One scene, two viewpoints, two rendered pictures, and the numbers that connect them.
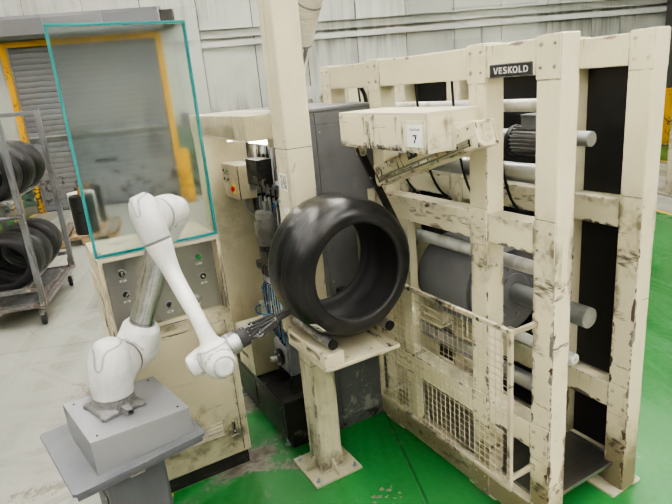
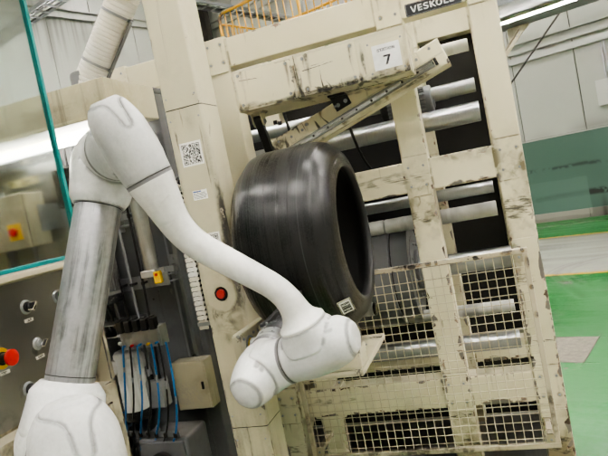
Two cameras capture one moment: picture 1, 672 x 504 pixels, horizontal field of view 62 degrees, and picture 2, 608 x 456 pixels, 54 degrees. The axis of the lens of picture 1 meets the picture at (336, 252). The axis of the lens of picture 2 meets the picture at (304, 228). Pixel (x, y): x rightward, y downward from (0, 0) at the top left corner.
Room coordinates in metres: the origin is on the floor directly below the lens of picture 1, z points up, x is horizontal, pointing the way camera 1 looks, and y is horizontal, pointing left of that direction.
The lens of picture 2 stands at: (0.87, 1.28, 1.33)
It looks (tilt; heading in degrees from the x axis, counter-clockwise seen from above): 3 degrees down; 317
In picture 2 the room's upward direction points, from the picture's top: 11 degrees counter-clockwise
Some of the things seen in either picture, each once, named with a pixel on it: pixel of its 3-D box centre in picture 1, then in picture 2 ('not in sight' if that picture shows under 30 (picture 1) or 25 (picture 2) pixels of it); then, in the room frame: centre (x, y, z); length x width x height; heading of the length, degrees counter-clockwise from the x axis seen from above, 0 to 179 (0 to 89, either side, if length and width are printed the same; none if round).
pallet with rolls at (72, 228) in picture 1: (87, 211); not in sight; (8.31, 3.69, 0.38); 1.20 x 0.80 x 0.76; 16
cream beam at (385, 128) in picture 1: (402, 128); (327, 75); (2.29, -0.31, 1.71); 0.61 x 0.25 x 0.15; 29
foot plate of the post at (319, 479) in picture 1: (327, 461); not in sight; (2.47, 0.15, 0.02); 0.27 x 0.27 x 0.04; 29
